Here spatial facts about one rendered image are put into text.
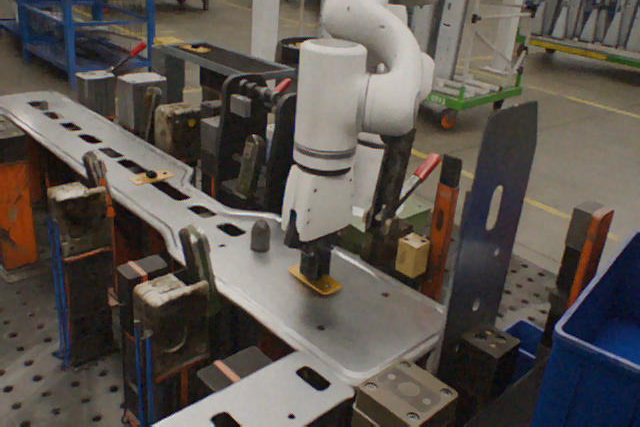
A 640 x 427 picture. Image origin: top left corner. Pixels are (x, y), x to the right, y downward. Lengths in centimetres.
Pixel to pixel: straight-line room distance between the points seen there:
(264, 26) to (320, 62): 442
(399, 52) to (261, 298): 38
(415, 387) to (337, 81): 36
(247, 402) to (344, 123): 35
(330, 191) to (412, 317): 21
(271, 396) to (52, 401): 56
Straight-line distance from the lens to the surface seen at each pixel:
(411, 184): 101
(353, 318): 86
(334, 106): 78
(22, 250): 155
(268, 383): 74
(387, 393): 66
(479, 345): 72
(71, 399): 120
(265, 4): 516
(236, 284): 91
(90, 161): 110
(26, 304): 147
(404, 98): 77
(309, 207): 82
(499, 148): 63
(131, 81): 154
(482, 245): 68
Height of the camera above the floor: 149
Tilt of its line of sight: 23 degrees down
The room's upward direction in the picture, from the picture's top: 5 degrees clockwise
